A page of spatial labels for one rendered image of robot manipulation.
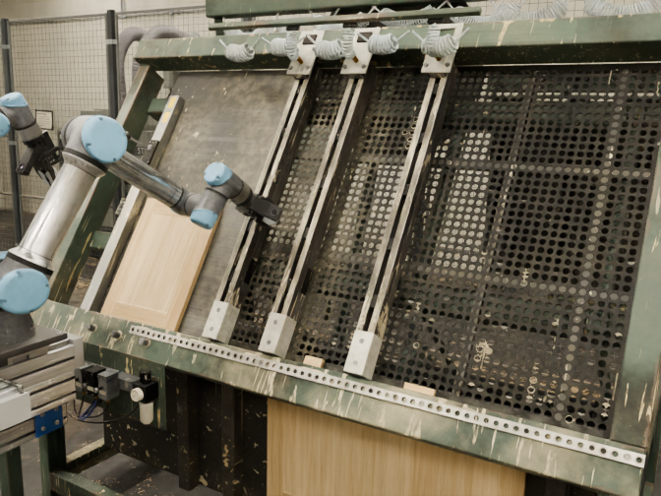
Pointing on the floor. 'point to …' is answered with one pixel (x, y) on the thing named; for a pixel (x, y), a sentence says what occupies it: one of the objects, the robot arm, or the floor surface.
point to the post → (11, 473)
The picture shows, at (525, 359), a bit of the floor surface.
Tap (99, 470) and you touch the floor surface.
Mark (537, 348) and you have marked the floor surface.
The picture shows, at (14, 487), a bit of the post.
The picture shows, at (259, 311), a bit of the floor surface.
